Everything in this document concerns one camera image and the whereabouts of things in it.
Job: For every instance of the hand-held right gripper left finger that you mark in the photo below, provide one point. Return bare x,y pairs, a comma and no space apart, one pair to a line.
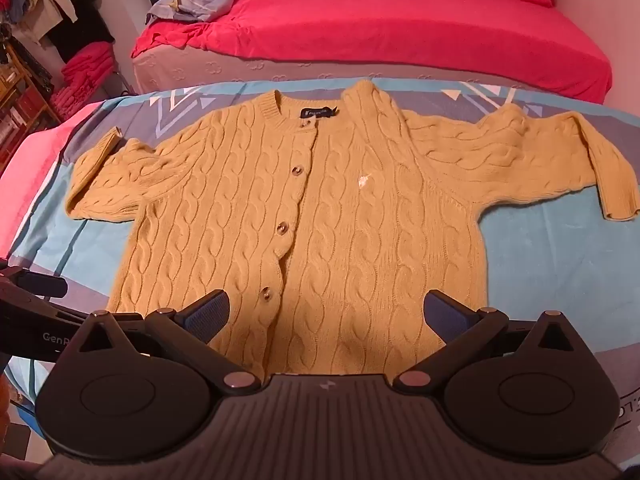
212,315

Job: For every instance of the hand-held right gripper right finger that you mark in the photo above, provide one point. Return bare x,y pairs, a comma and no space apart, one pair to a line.
442,317

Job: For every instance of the hanging clothes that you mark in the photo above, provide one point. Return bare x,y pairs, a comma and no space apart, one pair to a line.
55,5

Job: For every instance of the blue grey patterned blanket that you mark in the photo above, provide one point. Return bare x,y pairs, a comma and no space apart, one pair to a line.
550,260

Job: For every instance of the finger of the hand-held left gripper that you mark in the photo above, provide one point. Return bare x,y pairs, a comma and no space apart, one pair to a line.
35,282

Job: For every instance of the wooden shelf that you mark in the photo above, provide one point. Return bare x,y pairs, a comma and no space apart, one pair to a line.
20,105

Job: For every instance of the stack of red cloths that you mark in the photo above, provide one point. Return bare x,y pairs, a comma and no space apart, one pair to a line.
85,80

